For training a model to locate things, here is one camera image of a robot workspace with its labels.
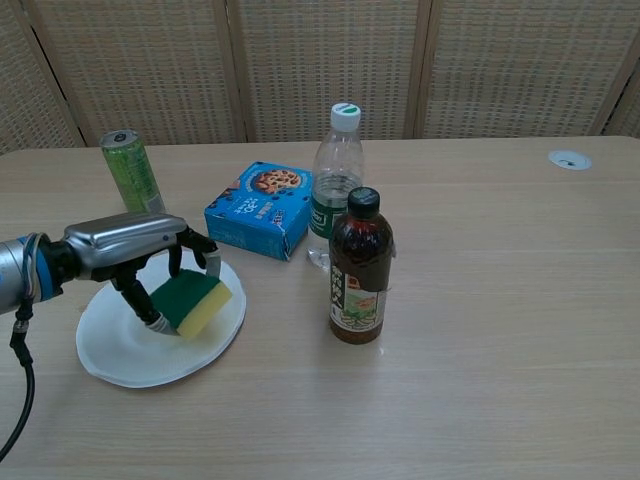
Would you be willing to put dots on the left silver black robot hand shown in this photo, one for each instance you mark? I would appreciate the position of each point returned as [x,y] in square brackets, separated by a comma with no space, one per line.
[115,240]

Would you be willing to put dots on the green yellow sponge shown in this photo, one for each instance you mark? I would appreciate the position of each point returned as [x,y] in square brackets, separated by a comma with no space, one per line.
[200,305]

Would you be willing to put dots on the white round plate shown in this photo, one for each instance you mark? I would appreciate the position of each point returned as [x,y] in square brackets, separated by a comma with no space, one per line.
[125,355]

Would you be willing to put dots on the green drink can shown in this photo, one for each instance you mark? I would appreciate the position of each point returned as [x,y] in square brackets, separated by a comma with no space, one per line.
[135,175]

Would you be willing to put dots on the blue cookie box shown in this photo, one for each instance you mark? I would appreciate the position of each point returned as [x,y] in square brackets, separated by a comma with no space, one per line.
[250,220]

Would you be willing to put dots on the woven bamboo screen panel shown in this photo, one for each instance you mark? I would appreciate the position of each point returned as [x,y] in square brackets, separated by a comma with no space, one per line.
[30,100]
[325,60]
[627,110]
[525,75]
[150,75]

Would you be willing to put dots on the clear plastic water bottle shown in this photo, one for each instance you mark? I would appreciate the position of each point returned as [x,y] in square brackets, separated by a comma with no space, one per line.
[335,165]

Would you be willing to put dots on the dark tea bottle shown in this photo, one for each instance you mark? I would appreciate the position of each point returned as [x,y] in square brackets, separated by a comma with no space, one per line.
[357,260]

